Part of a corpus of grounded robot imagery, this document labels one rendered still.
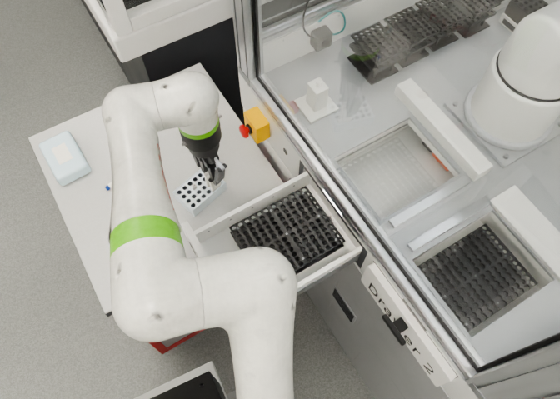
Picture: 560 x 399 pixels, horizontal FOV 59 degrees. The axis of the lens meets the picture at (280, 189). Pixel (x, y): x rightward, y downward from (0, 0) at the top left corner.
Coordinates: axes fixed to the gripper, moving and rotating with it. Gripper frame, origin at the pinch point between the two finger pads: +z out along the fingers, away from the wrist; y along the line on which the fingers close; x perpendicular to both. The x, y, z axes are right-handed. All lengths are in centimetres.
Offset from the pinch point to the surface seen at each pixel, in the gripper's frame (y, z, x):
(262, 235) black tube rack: -23.0, -6.2, 3.6
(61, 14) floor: 183, 84, -36
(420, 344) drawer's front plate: -66, -7, -2
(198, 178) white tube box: 5.1, 4.4, 1.2
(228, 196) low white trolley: -3.4, 7.9, -1.9
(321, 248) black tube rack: -35.5, -6.2, -3.8
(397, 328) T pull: -60, -7, -1
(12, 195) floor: 101, 84, 45
